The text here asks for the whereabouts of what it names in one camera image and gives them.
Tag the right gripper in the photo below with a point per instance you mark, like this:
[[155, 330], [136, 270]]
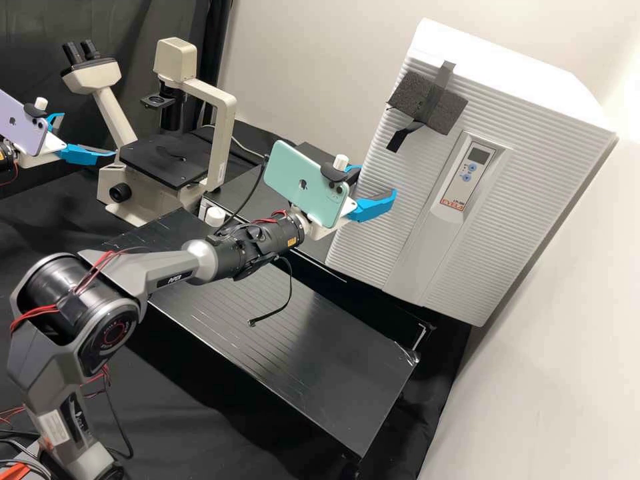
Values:
[[327, 231]]

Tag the incubator door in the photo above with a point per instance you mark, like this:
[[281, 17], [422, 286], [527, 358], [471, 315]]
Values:
[[400, 250]]

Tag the cream microscope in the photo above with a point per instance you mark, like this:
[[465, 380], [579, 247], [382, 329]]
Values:
[[150, 200]]

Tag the left wrist camera phone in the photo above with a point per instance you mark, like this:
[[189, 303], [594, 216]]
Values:
[[20, 122]]

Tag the white-capped bottle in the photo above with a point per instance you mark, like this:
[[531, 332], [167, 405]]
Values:
[[216, 217]]

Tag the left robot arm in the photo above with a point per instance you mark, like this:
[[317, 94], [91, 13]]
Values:
[[7, 160]]

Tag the right wrist camera phone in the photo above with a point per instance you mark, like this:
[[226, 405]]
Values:
[[300, 175]]

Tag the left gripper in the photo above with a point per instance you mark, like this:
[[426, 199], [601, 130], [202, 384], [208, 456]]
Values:
[[42, 152]]

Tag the white incubator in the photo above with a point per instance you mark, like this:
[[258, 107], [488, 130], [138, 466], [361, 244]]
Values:
[[500, 60]]

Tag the wrist camera phone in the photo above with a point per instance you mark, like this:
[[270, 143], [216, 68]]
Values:
[[20, 122], [300, 175]]

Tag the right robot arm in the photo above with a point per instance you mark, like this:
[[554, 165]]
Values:
[[165, 270]]

